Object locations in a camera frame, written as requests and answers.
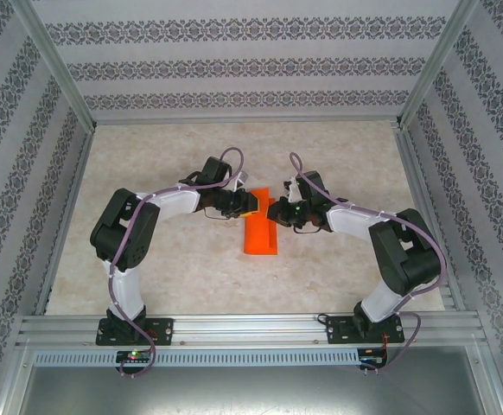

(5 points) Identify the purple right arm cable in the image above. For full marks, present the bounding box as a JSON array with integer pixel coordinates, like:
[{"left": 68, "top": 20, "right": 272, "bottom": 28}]
[{"left": 289, "top": 151, "right": 449, "bottom": 373}]

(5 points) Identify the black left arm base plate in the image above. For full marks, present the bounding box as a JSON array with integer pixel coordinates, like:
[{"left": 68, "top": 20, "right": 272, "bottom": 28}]
[{"left": 94, "top": 316, "right": 176, "bottom": 348}]

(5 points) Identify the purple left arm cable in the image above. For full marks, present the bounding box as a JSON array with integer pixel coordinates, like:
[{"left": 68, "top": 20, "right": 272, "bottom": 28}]
[{"left": 106, "top": 147, "right": 248, "bottom": 380}]

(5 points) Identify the thin black right gripper cable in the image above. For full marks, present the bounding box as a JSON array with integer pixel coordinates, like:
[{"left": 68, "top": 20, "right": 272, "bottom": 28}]
[{"left": 293, "top": 221, "right": 322, "bottom": 236}]

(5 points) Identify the thin black left gripper cable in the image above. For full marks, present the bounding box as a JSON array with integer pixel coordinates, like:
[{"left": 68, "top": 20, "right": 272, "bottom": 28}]
[{"left": 202, "top": 207, "right": 230, "bottom": 222}]

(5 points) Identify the aluminium side rail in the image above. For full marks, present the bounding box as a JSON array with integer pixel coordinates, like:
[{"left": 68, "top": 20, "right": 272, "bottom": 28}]
[
  {"left": 392, "top": 126, "right": 468, "bottom": 312},
  {"left": 32, "top": 128, "right": 96, "bottom": 316}
]

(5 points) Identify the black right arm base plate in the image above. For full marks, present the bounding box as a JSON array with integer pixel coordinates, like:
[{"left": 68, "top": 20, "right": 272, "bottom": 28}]
[{"left": 323, "top": 314, "right": 406, "bottom": 346}]

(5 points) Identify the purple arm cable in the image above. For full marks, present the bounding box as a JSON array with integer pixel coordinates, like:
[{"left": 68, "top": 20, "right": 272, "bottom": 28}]
[
  {"left": 289, "top": 151, "right": 449, "bottom": 373},
  {"left": 106, "top": 147, "right": 248, "bottom": 380}
]

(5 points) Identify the steel sheet tray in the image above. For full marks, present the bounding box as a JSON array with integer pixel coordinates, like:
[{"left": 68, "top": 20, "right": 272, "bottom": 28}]
[{"left": 0, "top": 365, "right": 503, "bottom": 415}]

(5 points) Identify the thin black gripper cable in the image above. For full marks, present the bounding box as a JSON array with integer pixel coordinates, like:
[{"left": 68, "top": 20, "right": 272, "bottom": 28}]
[
  {"left": 293, "top": 221, "right": 322, "bottom": 236},
  {"left": 202, "top": 207, "right": 230, "bottom": 222}
]

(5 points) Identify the left controller board green light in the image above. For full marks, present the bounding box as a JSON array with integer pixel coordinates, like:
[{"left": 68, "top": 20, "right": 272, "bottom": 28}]
[{"left": 116, "top": 350, "right": 151, "bottom": 364}]

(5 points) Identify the right controller board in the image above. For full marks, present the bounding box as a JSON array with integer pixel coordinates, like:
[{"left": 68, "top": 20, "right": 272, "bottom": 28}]
[{"left": 359, "top": 347, "right": 390, "bottom": 369}]

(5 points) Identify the aluminium frame post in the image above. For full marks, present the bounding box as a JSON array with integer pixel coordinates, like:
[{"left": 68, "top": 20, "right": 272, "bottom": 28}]
[
  {"left": 10, "top": 0, "right": 98, "bottom": 133},
  {"left": 395, "top": 0, "right": 481, "bottom": 129}
]

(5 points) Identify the slotted grey cable duct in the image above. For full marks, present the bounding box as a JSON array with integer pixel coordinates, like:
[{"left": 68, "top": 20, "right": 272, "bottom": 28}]
[{"left": 32, "top": 348, "right": 361, "bottom": 367}]

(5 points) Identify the aluminium mounting rail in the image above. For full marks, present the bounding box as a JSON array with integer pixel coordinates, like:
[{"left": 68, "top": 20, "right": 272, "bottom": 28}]
[{"left": 16, "top": 310, "right": 488, "bottom": 348}]

